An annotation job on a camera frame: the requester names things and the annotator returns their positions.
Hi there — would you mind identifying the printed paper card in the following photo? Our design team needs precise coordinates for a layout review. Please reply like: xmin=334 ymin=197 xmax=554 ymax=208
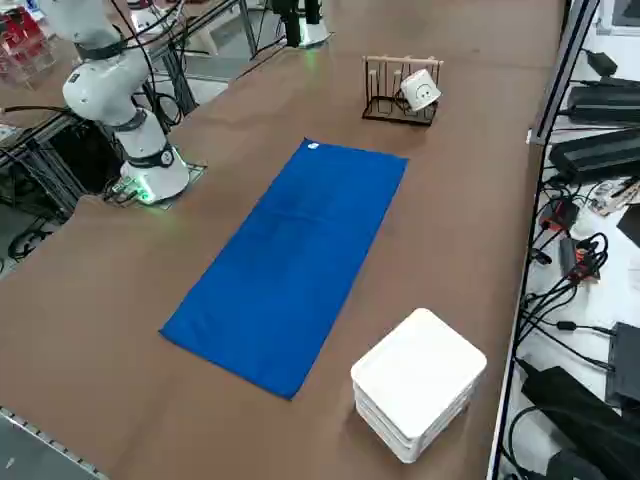
xmin=589 ymin=175 xmax=640 ymax=217

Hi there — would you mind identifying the orange and black device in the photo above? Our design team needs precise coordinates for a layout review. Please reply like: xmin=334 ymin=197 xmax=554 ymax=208
xmin=558 ymin=234 xmax=610 ymax=285

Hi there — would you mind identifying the red and black device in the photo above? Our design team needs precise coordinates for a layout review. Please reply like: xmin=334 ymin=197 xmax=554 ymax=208
xmin=538 ymin=196 xmax=581 ymax=234

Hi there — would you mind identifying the blue towel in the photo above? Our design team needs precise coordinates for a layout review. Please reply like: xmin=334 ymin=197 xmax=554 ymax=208
xmin=158 ymin=137 xmax=411 ymax=402

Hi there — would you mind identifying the small black power adapter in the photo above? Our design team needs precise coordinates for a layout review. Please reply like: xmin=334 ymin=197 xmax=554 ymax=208
xmin=585 ymin=49 xmax=620 ymax=77

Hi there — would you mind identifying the white smiley cup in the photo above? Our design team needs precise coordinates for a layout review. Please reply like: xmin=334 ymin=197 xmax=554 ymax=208
xmin=398 ymin=68 xmax=444 ymax=112

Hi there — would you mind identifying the black bag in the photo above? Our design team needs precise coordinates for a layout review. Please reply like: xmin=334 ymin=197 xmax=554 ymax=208
xmin=519 ymin=366 xmax=640 ymax=480

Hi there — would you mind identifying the black wire cup rack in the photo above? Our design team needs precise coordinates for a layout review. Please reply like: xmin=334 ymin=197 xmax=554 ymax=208
xmin=360 ymin=53 xmax=446 ymax=127

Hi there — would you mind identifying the black box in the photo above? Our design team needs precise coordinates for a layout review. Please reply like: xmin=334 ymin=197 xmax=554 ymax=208
xmin=603 ymin=322 xmax=640 ymax=407

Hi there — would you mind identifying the clear shelf with red packets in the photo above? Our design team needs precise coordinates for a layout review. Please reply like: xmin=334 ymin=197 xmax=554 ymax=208
xmin=0 ymin=9 xmax=57 ymax=92

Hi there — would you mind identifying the aluminium camera post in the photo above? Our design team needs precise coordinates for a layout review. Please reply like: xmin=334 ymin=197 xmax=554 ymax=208
xmin=527 ymin=0 xmax=601 ymax=146

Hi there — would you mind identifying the long black device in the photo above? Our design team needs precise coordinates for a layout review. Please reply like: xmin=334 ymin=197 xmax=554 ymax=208
xmin=567 ymin=77 xmax=640 ymax=127
xmin=548 ymin=127 xmax=640 ymax=185

